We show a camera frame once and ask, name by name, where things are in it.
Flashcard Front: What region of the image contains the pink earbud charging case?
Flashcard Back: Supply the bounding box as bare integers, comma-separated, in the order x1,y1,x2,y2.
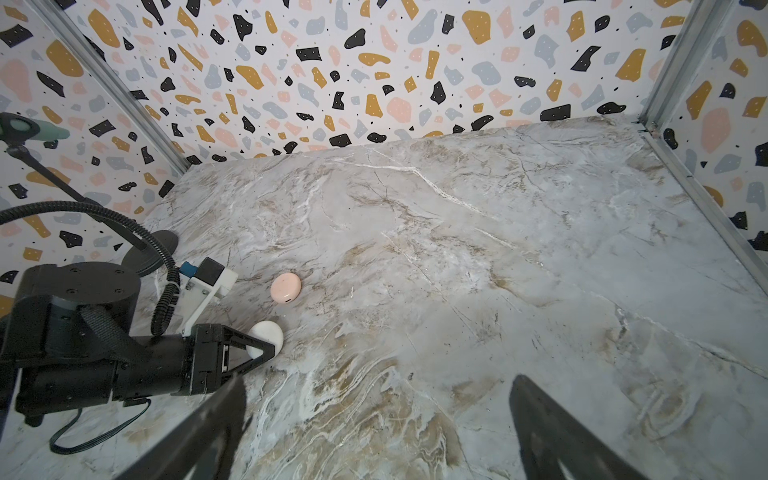
270,272,302,304

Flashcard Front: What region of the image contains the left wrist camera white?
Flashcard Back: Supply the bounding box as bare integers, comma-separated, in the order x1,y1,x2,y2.
175,257,239,337

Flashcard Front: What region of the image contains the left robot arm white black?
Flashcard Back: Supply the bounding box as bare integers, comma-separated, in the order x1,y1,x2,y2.
1,262,283,426

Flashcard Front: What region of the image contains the white earbud charging case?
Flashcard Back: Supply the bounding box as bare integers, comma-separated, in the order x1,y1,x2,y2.
246,321,284,360

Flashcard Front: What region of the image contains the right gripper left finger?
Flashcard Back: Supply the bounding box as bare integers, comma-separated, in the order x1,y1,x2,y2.
118,377,247,480

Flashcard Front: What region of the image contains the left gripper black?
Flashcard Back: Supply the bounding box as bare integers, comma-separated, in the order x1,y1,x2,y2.
188,324,276,395

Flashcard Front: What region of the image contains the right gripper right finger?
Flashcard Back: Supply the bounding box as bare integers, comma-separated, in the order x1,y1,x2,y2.
509,375,645,479

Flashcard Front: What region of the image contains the black corrugated cable conduit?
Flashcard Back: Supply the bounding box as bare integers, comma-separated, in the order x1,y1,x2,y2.
0,200,181,337

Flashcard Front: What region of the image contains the green microphone on black stand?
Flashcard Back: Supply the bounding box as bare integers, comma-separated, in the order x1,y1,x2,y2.
1,112,163,276

